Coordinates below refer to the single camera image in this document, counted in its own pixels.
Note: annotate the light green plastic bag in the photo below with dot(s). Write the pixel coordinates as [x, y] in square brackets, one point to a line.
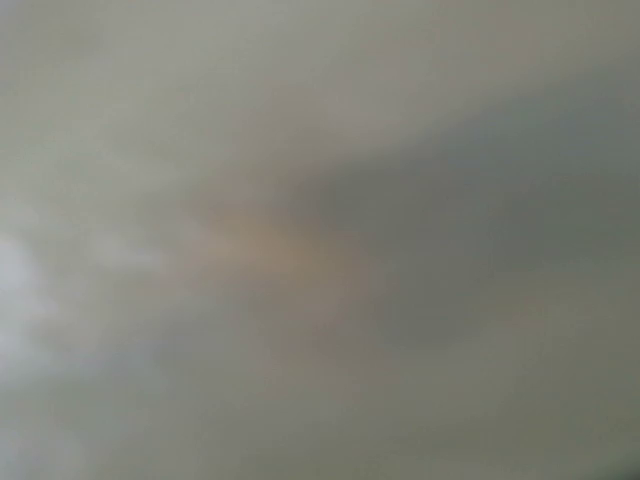
[319, 239]

